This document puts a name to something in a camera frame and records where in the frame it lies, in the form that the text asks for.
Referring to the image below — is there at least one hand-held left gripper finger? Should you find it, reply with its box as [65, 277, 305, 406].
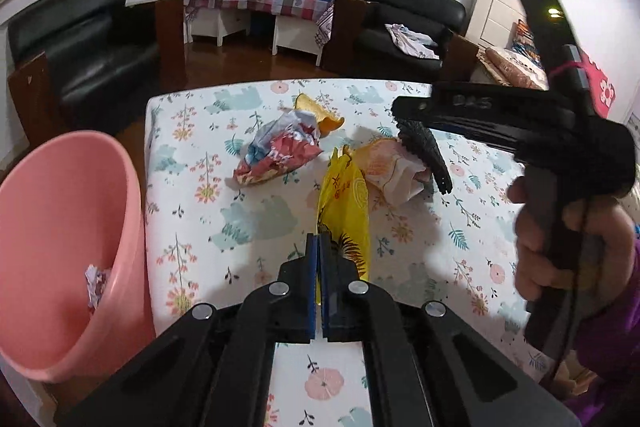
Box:
[320, 232, 583, 427]
[52, 233, 321, 427]

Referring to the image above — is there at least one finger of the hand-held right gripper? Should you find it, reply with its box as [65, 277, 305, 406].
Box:
[425, 117, 531, 155]
[391, 83, 576, 124]

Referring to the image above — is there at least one black foam net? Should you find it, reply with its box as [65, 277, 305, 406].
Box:
[397, 117, 453, 195]

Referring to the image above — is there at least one yellow plastic bag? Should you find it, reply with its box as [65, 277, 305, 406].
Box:
[318, 146, 372, 305]

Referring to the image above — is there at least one pale burger wrapper paper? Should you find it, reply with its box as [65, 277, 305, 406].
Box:
[357, 138, 436, 205]

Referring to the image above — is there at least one red snack wrapper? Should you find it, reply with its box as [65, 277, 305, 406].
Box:
[232, 109, 325, 188]

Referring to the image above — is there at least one orange yellow wrapper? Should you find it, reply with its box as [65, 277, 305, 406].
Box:
[292, 93, 345, 135]

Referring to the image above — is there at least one white paper scrap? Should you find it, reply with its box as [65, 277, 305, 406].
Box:
[84, 264, 113, 310]

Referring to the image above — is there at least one pink plastic bucket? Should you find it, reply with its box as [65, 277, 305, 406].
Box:
[0, 131, 157, 383]

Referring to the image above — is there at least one person's right forearm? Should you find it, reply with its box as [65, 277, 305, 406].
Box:
[565, 237, 640, 418]

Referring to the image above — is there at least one person's right hand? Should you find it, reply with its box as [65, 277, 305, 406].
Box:
[506, 177, 640, 333]

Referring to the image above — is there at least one long dotted pink pillow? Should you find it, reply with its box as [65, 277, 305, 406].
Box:
[485, 47, 548, 90]

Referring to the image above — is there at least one pink flower cushion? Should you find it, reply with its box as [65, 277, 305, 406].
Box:
[580, 47, 617, 120]

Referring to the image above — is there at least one table with floral cloth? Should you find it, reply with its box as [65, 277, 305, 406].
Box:
[144, 78, 566, 427]

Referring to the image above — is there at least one colourful patterned cushion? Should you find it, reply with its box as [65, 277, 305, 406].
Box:
[512, 21, 546, 68]

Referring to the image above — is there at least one pale printed cloth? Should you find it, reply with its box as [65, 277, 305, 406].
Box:
[385, 23, 441, 59]

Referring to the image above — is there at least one white bed headboard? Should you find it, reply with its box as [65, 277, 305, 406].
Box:
[465, 0, 528, 52]

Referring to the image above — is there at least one black leather armchair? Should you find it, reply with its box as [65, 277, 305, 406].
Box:
[6, 0, 188, 148]
[321, 0, 478, 82]

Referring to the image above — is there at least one white cabinet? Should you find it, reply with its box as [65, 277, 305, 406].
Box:
[272, 14, 323, 68]
[190, 7, 249, 48]

